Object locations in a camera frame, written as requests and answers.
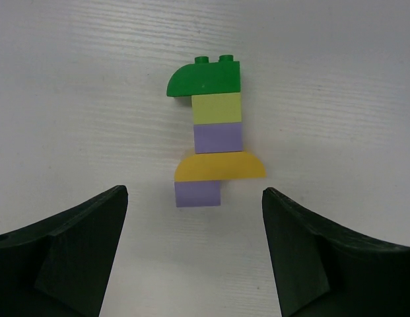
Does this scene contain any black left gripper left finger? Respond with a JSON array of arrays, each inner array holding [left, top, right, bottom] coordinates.
[[0, 185, 128, 316]]

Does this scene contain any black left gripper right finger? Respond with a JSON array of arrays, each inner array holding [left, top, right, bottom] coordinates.
[[262, 188, 410, 316]]

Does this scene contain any yellow curved lego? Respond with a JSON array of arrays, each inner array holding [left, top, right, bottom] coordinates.
[[174, 151, 267, 182]]

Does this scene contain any purple lego lower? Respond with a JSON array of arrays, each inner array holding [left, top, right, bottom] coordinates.
[[174, 181, 221, 207]]

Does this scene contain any purple lego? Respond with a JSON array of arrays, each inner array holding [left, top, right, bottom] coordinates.
[[193, 122, 244, 154], [174, 181, 221, 207]]

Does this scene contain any purple lego upper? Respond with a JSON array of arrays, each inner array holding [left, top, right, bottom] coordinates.
[[193, 122, 244, 154]]

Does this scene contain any lime lego in stack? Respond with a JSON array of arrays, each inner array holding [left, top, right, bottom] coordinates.
[[191, 92, 242, 125]]

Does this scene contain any green curved lego top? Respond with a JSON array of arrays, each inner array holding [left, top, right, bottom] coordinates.
[[166, 54, 241, 98]]

